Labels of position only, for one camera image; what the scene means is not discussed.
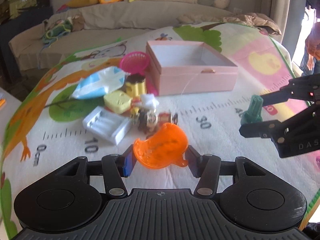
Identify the teal plastic toy piece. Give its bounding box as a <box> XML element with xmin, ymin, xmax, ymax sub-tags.
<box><xmin>240</xmin><ymin>95</ymin><xmax>264</xmax><ymax>125</ymax></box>

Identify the orange plastic toy cup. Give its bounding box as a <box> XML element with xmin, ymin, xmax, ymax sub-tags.
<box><xmin>133</xmin><ymin>123</ymin><xmax>189</xmax><ymax>170</ymax></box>

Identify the white battery holder case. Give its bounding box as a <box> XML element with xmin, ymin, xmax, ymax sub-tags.
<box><xmin>82</xmin><ymin>106</ymin><xmax>132</xmax><ymax>145</ymax></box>

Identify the chibi doll keychain figure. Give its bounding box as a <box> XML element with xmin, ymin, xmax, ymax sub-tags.
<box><xmin>137</xmin><ymin>109</ymin><xmax>178</xmax><ymax>134</ymax></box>

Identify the yellow brown toy stool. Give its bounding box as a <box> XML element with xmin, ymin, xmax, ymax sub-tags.
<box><xmin>125</xmin><ymin>73</ymin><xmax>147</xmax><ymax>98</ymax></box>

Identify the pink plastic toy basket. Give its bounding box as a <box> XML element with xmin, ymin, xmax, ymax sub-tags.
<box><xmin>119</xmin><ymin>51</ymin><xmax>150</xmax><ymax>75</ymax></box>

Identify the yellow cheese-shaped toy box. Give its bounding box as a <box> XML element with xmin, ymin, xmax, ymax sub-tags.
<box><xmin>103</xmin><ymin>90</ymin><xmax>131</xmax><ymax>114</ymax></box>

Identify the white fluffy cloud toy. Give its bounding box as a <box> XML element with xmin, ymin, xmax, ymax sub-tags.
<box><xmin>140</xmin><ymin>94</ymin><xmax>159</xmax><ymax>111</ymax></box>

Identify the blue white tissue pack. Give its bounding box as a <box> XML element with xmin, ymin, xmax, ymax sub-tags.
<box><xmin>70</xmin><ymin>66</ymin><xmax>128</xmax><ymax>100</ymax></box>

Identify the colourful cartoon play mat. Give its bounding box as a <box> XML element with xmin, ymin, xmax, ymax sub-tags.
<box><xmin>1</xmin><ymin>23</ymin><xmax>319</xmax><ymax>239</ymax></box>

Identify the crumpled brown blanket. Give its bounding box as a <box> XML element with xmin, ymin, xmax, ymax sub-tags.
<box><xmin>177</xmin><ymin>12</ymin><xmax>282</xmax><ymax>36</ymax></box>

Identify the pink cardboard box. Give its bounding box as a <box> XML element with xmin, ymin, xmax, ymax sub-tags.
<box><xmin>146</xmin><ymin>40</ymin><xmax>238</xmax><ymax>96</ymax></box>

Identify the orange pencil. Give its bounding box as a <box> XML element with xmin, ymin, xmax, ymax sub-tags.
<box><xmin>0</xmin><ymin>99</ymin><xmax>6</xmax><ymax>107</ymax></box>

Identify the green knitted cloth bundle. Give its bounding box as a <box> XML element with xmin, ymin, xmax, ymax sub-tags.
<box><xmin>42</xmin><ymin>19</ymin><xmax>73</xmax><ymax>45</ymax></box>

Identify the beige sofa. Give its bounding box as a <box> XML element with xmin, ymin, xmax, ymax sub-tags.
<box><xmin>9</xmin><ymin>1</ymin><xmax>232</xmax><ymax>71</ymax></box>

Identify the yellow long plush pillow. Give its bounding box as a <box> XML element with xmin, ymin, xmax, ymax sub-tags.
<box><xmin>66</xmin><ymin>0</ymin><xmax>99</xmax><ymax>8</ymax></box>

